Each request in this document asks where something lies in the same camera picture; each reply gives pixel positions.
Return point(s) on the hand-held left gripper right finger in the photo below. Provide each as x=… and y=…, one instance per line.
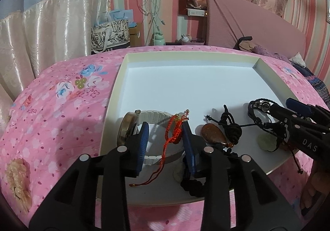
x=189, y=153

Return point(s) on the white power strip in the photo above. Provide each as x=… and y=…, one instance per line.
x=196, y=12

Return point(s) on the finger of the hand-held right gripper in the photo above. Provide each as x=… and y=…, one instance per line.
x=291, y=120
x=299, y=106

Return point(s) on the white shallow box tray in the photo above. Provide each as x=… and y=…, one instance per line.
x=193, y=84

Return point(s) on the beige fabric scrunchie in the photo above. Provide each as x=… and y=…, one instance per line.
x=18, y=182

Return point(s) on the light blue gift bag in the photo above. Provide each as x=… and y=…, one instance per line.
x=121, y=15

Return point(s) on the brown cardboard box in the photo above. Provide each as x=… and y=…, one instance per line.
x=135, y=35

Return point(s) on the dark blue patterned cloth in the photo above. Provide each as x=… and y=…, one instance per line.
x=317, y=84

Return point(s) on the purple spotted cloth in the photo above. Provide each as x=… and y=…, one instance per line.
x=269, y=53

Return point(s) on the green bottle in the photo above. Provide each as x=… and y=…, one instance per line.
x=158, y=39

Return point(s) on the white folded cloth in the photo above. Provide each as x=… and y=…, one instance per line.
x=297, y=60

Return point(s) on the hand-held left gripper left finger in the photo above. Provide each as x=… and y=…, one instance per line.
x=142, y=148

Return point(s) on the black and white floral tote bag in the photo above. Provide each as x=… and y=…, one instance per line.
x=110, y=36

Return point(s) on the pink padded headboard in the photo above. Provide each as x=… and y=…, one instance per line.
x=257, y=24

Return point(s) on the pink floral bedsheet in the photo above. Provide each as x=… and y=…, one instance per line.
x=51, y=122

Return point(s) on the blue and white curtain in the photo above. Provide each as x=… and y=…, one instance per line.
x=51, y=27

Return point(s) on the pale jade pendant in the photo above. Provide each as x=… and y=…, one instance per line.
x=265, y=143

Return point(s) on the pink basket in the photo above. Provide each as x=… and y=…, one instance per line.
x=193, y=42

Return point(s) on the person's right hand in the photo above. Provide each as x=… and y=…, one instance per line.
x=317, y=189

